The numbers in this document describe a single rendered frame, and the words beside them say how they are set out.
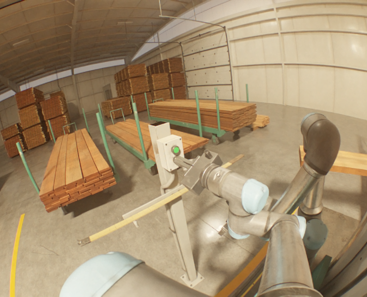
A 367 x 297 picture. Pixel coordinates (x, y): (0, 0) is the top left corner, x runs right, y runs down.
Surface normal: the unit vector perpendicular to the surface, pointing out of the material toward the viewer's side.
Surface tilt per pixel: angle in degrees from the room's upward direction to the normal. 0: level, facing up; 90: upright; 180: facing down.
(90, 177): 90
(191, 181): 30
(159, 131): 90
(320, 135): 48
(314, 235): 8
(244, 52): 89
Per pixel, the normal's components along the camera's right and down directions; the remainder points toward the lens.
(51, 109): 0.61, 0.23
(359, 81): -0.77, 0.29
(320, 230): -0.18, -0.85
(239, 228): -0.51, 0.39
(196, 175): -0.50, -0.63
